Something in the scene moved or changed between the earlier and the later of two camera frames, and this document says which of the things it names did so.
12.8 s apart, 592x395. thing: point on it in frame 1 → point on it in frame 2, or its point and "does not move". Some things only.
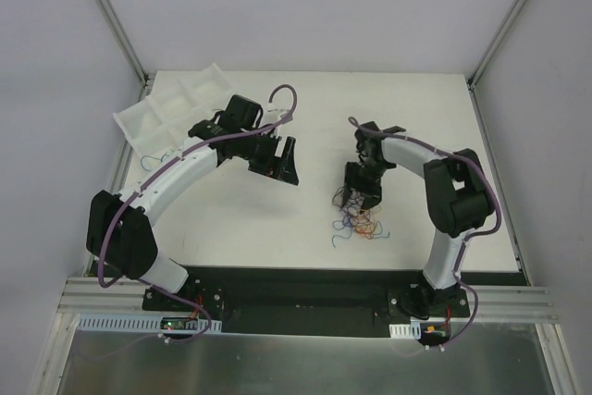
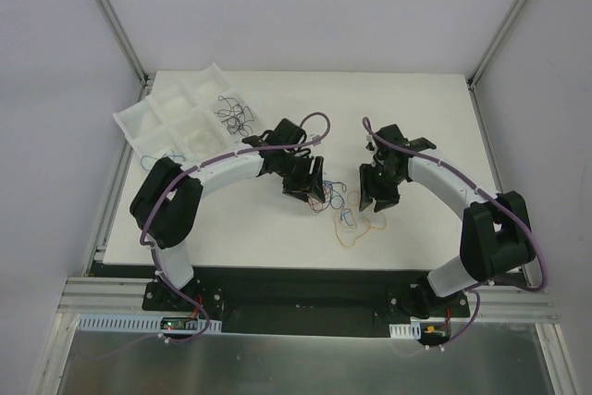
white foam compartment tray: x=162 y=120 does not move
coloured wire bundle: x=363 y=223 → x=333 y=194
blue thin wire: x=161 y=159 does not move
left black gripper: x=276 y=160 → x=301 y=175
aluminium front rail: x=497 y=302 does not move
